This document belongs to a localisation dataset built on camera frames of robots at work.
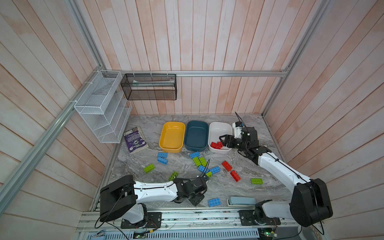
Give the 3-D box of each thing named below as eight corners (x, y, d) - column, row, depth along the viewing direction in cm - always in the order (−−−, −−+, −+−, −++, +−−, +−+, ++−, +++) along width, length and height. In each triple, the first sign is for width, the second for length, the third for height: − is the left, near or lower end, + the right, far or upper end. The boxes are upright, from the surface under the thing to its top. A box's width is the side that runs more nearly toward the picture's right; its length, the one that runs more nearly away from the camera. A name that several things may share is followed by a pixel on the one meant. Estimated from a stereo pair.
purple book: (130, 155, 99) (129, 153, 97) (123, 135, 110) (121, 132, 108) (149, 147, 103) (148, 145, 101) (140, 128, 114) (139, 126, 112)
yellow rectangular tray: (159, 153, 100) (158, 148, 95) (163, 126, 115) (162, 121, 111) (184, 153, 100) (184, 148, 95) (185, 126, 115) (185, 121, 111)
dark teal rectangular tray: (184, 151, 101) (184, 147, 97) (185, 125, 116) (185, 120, 112) (209, 151, 101) (210, 147, 97) (207, 125, 116) (207, 120, 112)
